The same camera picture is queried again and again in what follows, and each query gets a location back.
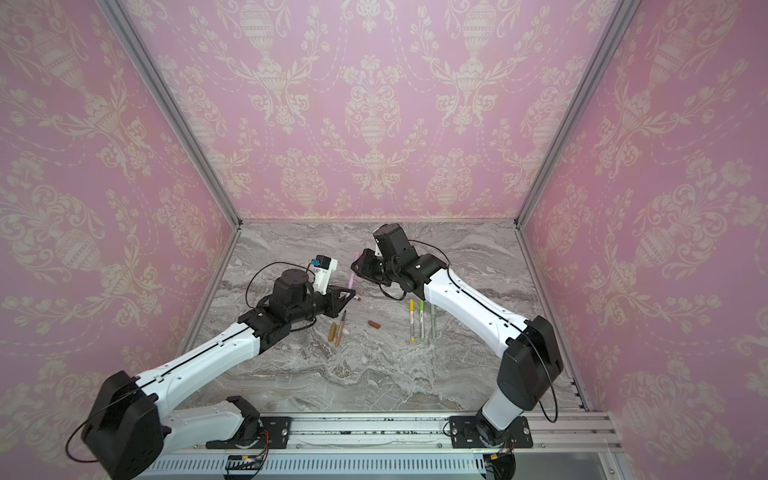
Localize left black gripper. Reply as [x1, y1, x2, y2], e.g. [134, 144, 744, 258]
[288, 284, 358, 325]

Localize white pen green tip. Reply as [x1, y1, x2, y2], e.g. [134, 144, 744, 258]
[418, 300, 426, 342]

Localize white pen yellow tip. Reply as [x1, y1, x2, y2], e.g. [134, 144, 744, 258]
[409, 300, 416, 342]

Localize pale green fountain pen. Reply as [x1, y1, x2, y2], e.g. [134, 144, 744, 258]
[429, 303, 438, 341]

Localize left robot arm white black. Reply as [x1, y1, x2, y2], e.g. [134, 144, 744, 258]
[74, 268, 356, 479]

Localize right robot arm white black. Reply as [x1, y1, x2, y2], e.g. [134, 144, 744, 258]
[351, 223, 563, 447]

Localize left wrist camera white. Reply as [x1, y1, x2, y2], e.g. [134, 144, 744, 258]
[310, 255, 338, 295]

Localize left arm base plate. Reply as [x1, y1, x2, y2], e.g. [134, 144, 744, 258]
[205, 416, 292, 451]

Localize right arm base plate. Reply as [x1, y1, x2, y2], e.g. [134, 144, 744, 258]
[447, 415, 534, 449]

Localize aluminium front rail frame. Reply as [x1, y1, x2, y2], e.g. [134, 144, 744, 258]
[133, 411, 633, 479]

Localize right corner aluminium post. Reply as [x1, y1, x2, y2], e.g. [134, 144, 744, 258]
[515, 0, 641, 231]

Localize corner aluminium post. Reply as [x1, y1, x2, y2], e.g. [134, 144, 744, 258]
[515, 0, 641, 231]
[96, 0, 242, 229]

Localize left corner aluminium post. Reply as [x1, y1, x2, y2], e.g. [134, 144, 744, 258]
[96, 0, 242, 229]

